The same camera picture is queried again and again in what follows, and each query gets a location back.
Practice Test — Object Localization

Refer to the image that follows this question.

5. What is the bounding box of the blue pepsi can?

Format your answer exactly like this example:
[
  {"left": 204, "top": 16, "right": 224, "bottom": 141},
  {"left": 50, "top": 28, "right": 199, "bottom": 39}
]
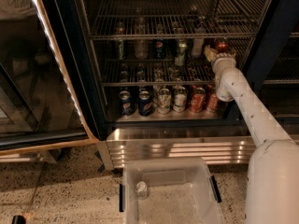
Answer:
[
  {"left": 119, "top": 91, "right": 134, "bottom": 116},
  {"left": 138, "top": 91, "right": 152, "bottom": 116}
]

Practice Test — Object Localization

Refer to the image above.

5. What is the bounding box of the upper wire shelf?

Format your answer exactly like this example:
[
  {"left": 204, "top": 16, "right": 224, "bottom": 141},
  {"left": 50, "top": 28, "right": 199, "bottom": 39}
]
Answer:
[{"left": 90, "top": 0, "right": 271, "bottom": 40}]

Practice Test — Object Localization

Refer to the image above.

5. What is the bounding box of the black object on floor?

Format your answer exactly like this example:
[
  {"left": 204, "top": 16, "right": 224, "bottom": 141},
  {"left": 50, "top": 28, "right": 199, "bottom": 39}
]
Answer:
[{"left": 11, "top": 216, "right": 26, "bottom": 224}]

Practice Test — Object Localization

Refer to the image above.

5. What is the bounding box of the clear water bottle middle shelf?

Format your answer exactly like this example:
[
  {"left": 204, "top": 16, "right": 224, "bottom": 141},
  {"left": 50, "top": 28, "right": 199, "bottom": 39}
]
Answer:
[{"left": 135, "top": 40, "right": 149, "bottom": 59}]

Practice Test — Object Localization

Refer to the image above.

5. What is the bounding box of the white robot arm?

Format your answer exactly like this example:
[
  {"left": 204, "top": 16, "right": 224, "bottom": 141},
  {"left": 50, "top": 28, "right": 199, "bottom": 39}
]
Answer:
[{"left": 204, "top": 46, "right": 299, "bottom": 224}]

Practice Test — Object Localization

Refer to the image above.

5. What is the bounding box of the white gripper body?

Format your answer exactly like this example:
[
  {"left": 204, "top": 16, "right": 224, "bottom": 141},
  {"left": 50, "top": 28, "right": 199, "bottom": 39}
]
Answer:
[{"left": 211, "top": 53, "right": 236, "bottom": 76}]

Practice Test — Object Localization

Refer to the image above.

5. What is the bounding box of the wire shelf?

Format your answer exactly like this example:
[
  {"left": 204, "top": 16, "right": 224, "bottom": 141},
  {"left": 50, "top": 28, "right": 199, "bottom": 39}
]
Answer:
[
  {"left": 90, "top": 0, "right": 271, "bottom": 40},
  {"left": 101, "top": 49, "right": 215, "bottom": 87}
]

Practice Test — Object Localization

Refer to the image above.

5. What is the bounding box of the white green can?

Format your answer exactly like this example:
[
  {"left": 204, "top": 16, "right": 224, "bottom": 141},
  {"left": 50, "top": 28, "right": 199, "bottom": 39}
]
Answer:
[
  {"left": 158, "top": 88, "right": 171, "bottom": 115},
  {"left": 173, "top": 86, "right": 187, "bottom": 113}
]

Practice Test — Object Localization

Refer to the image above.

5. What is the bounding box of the red coke can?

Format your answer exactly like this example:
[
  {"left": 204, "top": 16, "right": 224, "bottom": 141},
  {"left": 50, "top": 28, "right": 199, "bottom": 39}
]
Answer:
[
  {"left": 206, "top": 88, "right": 221, "bottom": 113},
  {"left": 189, "top": 87, "right": 206, "bottom": 113}
]

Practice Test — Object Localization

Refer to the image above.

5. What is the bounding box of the green can middle shelf left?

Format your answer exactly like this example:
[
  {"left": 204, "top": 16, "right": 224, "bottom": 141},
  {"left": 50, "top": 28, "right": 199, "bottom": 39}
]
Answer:
[{"left": 115, "top": 40, "right": 125, "bottom": 60}]

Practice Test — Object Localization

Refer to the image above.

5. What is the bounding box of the clear cup in bin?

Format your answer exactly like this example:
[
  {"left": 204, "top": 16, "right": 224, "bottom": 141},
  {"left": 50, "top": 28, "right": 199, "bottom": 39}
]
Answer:
[{"left": 135, "top": 181, "right": 148, "bottom": 200}]

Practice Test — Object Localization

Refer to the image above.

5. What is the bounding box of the blue pepsi can left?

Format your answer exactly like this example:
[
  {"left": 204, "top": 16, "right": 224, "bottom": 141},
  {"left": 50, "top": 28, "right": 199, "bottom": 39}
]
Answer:
[{"left": 119, "top": 91, "right": 134, "bottom": 116}]

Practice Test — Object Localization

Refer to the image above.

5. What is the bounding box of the red coke can bottom left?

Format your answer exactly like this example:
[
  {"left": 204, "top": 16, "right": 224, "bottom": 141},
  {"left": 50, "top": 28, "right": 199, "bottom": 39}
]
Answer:
[{"left": 189, "top": 87, "right": 206, "bottom": 113}]

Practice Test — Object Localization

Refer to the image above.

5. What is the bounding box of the pepsi can middle shelf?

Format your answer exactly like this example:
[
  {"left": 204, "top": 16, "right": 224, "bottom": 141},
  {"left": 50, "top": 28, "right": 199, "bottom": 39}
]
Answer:
[{"left": 154, "top": 40, "right": 165, "bottom": 59}]

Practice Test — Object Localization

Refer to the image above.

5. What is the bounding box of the middle wire shelf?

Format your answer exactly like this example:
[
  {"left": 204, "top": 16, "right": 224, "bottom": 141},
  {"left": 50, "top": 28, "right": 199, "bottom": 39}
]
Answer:
[{"left": 101, "top": 49, "right": 215, "bottom": 87}]

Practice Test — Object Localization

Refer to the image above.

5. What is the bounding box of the clear plastic bin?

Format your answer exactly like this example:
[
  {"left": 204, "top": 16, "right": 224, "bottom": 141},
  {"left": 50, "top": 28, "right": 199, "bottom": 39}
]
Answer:
[{"left": 120, "top": 157, "right": 225, "bottom": 224}]

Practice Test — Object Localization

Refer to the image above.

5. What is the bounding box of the white can middle shelf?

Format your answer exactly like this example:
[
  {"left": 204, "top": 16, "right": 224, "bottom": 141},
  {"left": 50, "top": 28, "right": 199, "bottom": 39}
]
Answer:
[{"left": 192, "top": 38, "right": 204, "bottom": 58}]

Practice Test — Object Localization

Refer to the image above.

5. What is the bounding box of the green sprite can middle shelf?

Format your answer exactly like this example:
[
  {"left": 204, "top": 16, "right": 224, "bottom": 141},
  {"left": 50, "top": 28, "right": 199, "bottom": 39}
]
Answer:
[{"left": 175, "top": 39, "right": 188, "bottom": 66}]

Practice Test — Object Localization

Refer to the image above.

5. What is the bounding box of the red coke can shelf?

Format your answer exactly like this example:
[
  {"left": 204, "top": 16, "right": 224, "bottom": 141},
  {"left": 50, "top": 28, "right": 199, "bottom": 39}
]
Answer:
[{"left": 214, "top": 37, "right": 230, "bottom": 53}]

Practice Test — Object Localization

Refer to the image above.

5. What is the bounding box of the open glass fridge door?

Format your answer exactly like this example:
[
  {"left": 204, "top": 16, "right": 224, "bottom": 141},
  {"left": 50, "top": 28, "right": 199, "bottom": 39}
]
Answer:
[{"left": 0, "top": 0, "right": 97, "bottom": 155}]

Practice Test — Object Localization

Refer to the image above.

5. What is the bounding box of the red coke can bottom right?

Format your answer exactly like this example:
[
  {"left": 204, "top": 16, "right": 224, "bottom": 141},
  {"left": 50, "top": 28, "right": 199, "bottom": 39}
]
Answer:
[{"left": 206, "top": 88, "right": 221, "bottom": 113}]

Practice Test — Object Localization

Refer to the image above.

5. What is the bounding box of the black commercial fridge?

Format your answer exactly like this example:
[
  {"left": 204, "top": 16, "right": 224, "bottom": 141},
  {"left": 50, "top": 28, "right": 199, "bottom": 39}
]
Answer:
[{"left": 55, "top": 0, "right": 298, "bottom": 140}]

